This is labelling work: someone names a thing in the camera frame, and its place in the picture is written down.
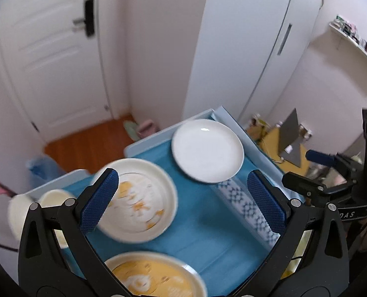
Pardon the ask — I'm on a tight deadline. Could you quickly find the cream ceramic bowl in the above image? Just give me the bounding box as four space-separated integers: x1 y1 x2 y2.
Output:
38 189 75 249

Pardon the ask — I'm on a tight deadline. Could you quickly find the yellow cartoon plate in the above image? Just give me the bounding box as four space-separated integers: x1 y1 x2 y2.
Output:
105 251 208 297

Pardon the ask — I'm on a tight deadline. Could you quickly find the plain white plate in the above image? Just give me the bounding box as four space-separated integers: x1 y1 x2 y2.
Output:
171 119 245 184

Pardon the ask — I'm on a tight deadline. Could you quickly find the cream plate orange pattern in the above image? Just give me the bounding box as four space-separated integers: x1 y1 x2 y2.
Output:
92 158 178 243

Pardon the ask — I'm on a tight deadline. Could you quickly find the yellow cardboard box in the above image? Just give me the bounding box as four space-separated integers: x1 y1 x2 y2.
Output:
246 110 310 176

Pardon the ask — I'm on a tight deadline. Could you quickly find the blue trash bag bin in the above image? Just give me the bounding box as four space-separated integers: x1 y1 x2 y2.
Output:
26 155 66 188

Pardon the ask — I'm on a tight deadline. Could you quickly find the blue patterned tablecloth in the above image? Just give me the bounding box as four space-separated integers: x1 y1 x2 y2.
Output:
87 142 270 296

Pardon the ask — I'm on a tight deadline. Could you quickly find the white wardrobe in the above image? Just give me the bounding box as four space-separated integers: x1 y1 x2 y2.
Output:
183 0 322 124

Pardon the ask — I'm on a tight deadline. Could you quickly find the white door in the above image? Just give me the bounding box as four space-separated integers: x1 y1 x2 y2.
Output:
0 0 112 142

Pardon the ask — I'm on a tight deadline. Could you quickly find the white wall shelf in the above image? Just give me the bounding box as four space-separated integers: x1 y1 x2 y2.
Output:
329 15 367 61

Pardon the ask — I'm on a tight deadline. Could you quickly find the black door handle lock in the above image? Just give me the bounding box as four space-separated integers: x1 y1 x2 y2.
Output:
73 0 95 38

